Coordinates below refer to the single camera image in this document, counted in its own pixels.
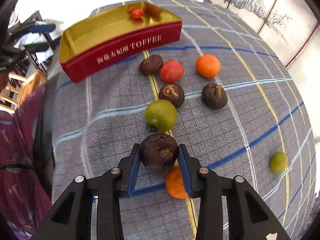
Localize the red gold toffee tin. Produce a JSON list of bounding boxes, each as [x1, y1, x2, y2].
[[59, 1, 182, 82]]

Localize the dark brown water chestnut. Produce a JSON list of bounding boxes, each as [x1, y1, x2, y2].
[[139, 133, 178, 173]]

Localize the large green tomato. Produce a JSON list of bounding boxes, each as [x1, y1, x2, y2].
[[144, 99, 177, 132]]

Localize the brown water chestnut centre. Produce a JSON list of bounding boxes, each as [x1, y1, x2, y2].
[[158, 83, 185, 108]]

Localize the brown water chestnut right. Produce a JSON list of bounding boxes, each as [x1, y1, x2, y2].
[[201, 83, 228, 109]]

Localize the small red cherry tomato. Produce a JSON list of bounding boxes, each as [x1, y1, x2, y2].
[[131, 9, 144, 20]]

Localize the plaid grey tablecloth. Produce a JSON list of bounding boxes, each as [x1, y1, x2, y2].
[[53, 0, 316, 239]]

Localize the brown water chestnut far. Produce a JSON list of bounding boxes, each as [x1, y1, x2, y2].
[[139, 55, 164, 75]]

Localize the orange tangerine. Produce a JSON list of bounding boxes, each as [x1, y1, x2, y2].
[[195, 54, 221, 79], [165, 166, 189, 199]]

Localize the painted folding screen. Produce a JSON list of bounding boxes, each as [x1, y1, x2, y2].
[[209, 0, 319, 65]]

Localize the small green tomato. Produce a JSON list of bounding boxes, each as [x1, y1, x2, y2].
[[269, 152, 288, 173]]

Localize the dark wooden chair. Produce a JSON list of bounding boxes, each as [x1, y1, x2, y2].
[[1, 70, 48, 114]]

